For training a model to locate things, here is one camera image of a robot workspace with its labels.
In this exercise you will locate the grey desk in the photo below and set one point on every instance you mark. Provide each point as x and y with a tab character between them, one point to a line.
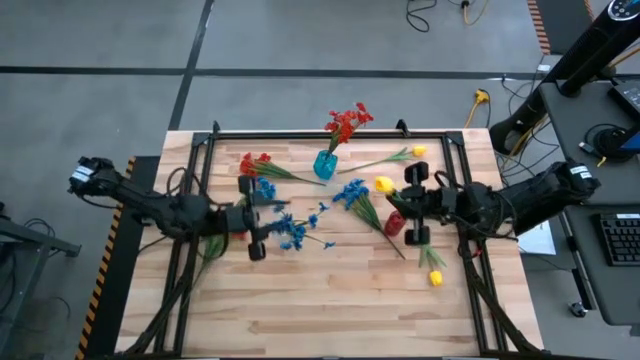
615	290

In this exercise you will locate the teal glass vase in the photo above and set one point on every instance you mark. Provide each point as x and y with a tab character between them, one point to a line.
325	167

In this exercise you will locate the white power adapter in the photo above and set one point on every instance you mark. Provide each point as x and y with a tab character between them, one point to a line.
544	68

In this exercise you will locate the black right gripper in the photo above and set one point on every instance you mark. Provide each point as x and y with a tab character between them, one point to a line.
440	202

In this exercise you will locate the yellow artificial tulip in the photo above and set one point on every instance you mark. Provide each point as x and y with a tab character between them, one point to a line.
436	278
385	184
420	150

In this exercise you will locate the black hazard-striped floor mat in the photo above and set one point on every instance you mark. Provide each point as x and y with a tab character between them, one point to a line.
125	270

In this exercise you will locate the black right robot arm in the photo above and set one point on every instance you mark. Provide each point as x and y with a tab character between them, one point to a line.
530	200

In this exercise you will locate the black keyboard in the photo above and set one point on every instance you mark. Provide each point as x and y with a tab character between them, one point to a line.
622	240

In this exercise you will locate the white paper sheet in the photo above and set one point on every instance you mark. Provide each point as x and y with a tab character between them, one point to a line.
540	245

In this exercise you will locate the blue artificial flower sprig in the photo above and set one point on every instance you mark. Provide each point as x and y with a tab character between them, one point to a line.
266	189
352	192
295	231

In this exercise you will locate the red ribbed glass vase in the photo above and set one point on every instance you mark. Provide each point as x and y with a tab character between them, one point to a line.
394	225

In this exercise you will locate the black aluminium table frame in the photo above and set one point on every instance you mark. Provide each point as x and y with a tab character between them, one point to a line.
250	135

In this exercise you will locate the grey metal side table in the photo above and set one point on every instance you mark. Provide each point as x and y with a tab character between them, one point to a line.
35	236

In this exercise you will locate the orange black striped strip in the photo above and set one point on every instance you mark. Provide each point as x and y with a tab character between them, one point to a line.
539	27

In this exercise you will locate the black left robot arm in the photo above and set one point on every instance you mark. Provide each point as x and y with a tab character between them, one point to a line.
150	200

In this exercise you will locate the black tower fan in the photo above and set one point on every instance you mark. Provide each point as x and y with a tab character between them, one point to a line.
575	57

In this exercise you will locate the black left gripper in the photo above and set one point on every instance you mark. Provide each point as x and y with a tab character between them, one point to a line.
240	220

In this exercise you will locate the black caster wheel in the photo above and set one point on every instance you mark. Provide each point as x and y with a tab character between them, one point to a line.
578	310

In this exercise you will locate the clear faceted glass vase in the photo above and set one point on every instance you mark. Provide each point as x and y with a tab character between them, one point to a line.
287	237

